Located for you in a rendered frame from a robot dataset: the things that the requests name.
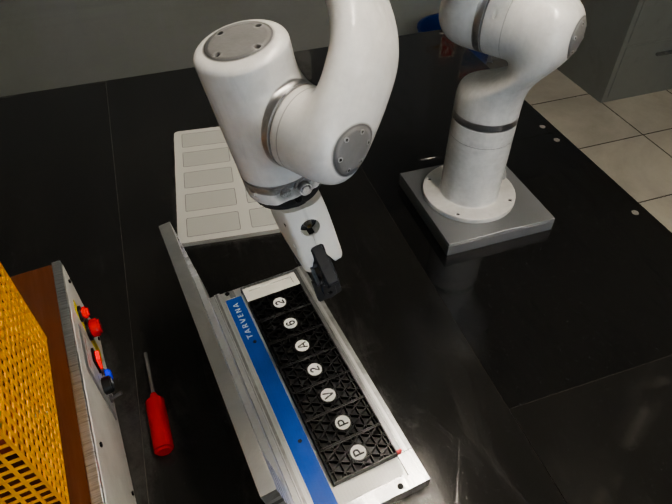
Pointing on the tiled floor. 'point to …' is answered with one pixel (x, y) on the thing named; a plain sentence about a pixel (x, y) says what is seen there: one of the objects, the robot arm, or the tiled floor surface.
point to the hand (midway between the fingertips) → (316, 269)
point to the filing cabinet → (623, 49)
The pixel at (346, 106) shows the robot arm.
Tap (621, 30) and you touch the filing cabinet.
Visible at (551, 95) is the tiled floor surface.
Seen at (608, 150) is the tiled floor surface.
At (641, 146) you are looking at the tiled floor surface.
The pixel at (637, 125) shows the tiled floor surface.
